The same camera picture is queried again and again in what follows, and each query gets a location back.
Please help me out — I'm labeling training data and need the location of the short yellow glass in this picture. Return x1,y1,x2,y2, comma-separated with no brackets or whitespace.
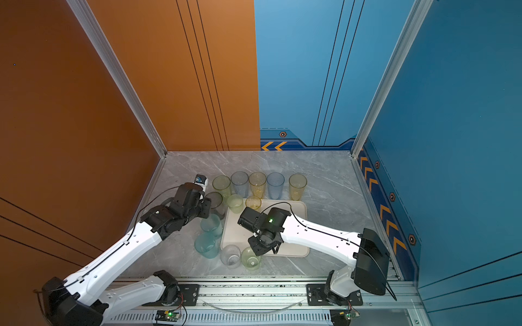
246,195,262,211

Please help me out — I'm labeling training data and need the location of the short light green glass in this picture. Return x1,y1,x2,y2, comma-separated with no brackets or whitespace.
241,247,261,271

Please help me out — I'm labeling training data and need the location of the short pale green glass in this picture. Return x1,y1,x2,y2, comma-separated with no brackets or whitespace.
227,194,244,214

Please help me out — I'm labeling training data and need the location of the clear short glass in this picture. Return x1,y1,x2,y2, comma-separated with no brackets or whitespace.
220,244,241,269

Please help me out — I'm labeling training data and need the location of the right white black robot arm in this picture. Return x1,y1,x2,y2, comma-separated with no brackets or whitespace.
238,204,397,306

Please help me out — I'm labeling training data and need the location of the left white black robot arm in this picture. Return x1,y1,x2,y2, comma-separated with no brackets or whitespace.
39,175,211,325

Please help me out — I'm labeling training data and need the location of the dark smoky grey glass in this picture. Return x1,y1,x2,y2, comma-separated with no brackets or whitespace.
205,192,226,220

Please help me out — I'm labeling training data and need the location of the teal glass upper left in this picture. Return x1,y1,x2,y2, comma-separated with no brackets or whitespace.
200,214,223,239

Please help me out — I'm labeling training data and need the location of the teal glass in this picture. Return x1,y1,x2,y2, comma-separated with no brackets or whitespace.
194,232,219,259
200,214,223,239

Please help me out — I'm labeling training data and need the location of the tall green glass back row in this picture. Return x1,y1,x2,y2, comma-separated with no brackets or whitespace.
212,175,232,201

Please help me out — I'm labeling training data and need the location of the teal glass lower left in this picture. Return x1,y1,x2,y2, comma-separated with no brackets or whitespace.
194,232,219,259

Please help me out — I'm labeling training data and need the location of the tall blue glass back row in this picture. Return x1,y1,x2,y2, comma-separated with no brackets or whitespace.
267,172,285,200

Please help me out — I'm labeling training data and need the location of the tall yellow glass back row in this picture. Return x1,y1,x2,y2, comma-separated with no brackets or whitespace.
249,172,266,198

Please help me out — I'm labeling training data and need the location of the tall amber glass back right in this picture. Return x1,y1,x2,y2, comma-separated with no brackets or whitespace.
289,173,307,201

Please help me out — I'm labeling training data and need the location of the tall grey-blue glass back row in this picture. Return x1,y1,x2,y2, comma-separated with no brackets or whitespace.
231,171,250,198

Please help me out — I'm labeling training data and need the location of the left green circuit board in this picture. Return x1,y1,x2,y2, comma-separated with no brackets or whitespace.
154,310,183,325

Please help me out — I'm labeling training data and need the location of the green circuit board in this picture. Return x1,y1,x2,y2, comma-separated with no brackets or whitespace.
154,310,183,325
330,309,360,326

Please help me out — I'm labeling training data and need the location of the right green circuit board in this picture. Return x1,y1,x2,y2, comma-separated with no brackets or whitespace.
330,309,360,326

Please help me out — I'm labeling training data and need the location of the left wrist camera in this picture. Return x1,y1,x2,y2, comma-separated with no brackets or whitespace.
194,174,208,190

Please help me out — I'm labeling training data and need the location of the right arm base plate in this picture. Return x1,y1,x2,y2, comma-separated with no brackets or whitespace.
306,283,364,306

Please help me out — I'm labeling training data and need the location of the aluminium front rail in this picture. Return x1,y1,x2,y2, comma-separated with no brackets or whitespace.
107,277,431,325

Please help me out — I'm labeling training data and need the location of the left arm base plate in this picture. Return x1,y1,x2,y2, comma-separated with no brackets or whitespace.
143,284,200,307

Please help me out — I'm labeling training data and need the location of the left aluminium corner post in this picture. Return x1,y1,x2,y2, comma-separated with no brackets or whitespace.
66,0,168,158

